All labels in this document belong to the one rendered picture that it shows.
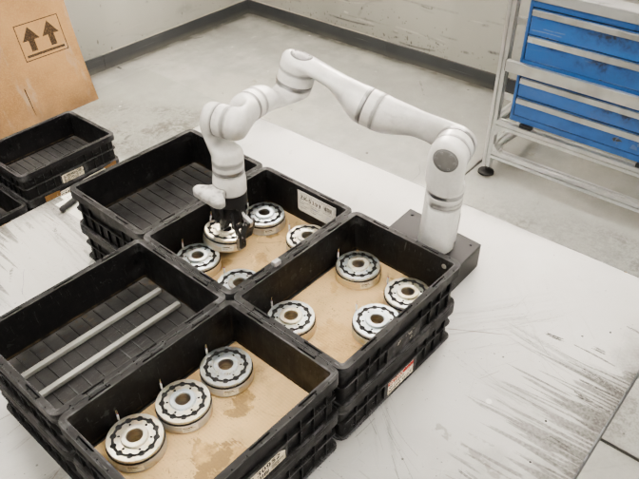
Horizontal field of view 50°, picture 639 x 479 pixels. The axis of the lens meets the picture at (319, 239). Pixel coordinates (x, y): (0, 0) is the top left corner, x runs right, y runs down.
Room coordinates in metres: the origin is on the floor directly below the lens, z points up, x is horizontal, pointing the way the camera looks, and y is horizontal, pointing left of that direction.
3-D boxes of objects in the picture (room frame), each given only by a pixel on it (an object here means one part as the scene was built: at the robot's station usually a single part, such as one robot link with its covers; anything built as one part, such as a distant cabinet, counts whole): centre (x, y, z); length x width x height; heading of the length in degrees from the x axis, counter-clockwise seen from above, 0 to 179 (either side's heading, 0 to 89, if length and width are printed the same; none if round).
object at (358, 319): (1.01, -0.12, 0.86); 0.10 x 0.10 x 0.01
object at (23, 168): (2.22, 1.01, 0.37); 0.40 x 0.30 x 0.45; 139
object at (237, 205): (1.27, 0.20, 0.98); 0.08 x 0.08 x 0.09
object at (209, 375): (0.89, 0.18, 0.86); 0.10 x 0.10 x 0.01
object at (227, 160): (1.27, 0.20, 1.15); 0.09 x 0.07 x 0.15; 63
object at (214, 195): (1.25, 0.21, 1.05); 0.11 x 0.09 x 0.06; 138
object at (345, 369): (1.06, -0.06, 0.92); 0.40 x 0.30 x 0.02; 138
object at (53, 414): (0.96, 0.43, 0.92); 0.40 x 0.30 x 0.02; 138
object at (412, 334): (1.06, -0.06, 0.87); 0.40 x 0.30 x 0.11; 138
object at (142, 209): (1.46, 0.38, 0.87); 0.40 x 0.30 x 0.11; 138
